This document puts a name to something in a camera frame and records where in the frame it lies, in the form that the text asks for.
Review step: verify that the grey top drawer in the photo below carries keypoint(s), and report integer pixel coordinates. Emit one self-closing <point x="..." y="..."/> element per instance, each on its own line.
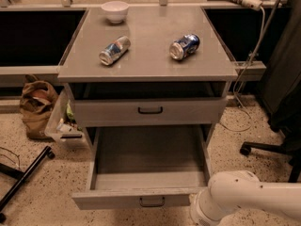
<point x="145" y="103"/>

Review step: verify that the silver blue soda can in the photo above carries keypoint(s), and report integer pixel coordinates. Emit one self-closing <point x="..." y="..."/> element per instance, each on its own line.
<point x="114" y="50"/>

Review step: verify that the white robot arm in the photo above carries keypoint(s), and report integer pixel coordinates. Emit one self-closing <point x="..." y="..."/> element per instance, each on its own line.
<point x="230" y="191"/>

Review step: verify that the grey drawer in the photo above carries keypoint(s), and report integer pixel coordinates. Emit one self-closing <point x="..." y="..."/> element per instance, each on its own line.
<point x="145" y="103"/>
<point x="145" y="166"/>

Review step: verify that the blue pepsi can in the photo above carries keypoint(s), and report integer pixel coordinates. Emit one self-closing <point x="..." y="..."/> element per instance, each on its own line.
<point x="184" y="46"/>

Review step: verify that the brown paper bag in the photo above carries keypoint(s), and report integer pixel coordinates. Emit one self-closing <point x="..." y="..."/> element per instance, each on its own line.
<point x="36" y="105"/>

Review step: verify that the clear plastic bin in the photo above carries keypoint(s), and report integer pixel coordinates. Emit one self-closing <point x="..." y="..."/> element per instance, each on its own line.
<point x="61" y="129"/>

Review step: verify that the black stand leg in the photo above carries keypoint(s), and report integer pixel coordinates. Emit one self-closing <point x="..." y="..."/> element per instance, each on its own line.
<point x="20" y="177"/>

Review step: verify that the black office chair base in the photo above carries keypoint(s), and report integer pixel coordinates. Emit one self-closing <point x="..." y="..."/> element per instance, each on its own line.
<point x="291" y="146"/>

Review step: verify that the grey drawer cabinet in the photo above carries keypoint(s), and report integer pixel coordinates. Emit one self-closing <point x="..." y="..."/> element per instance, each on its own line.
<point x="151" y="30"/>

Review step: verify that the white ceramic bowl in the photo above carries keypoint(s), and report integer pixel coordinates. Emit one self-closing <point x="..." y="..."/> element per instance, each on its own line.
<point x="115" y="11"/>

